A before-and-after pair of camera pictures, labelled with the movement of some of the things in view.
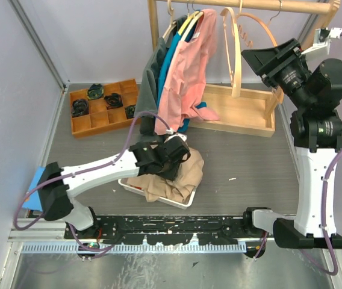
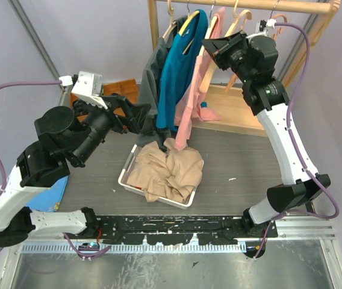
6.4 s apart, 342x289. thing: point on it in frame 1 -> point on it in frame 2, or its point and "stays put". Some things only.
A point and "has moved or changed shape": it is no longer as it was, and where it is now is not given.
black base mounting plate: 172,229 stays put
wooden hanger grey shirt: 170,11 stays put
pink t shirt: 184,90 has moved or changed shape
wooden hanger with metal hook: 277,91 -> 275,16
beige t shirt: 180,188 stays put
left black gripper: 173,174 -> 136,114
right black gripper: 263,59 -> 219,47
